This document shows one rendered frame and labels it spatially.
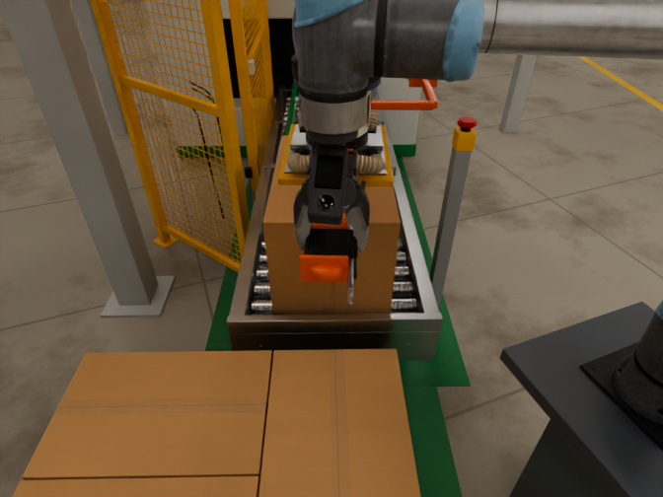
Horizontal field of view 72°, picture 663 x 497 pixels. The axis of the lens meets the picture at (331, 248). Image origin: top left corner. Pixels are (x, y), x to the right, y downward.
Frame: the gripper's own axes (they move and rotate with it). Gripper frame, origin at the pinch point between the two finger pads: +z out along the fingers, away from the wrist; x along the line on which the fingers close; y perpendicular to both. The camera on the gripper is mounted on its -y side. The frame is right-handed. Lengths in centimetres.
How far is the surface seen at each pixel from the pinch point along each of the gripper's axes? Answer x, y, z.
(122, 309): 112, 102, 124
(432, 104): -24, 63, -1
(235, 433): 26, 8, 71
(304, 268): 3.9, -5.0, 0.2
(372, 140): -8, 59, 8
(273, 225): 19, 50, 31
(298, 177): 10.4, 43.1, 11.3
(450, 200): -44, 103, 54
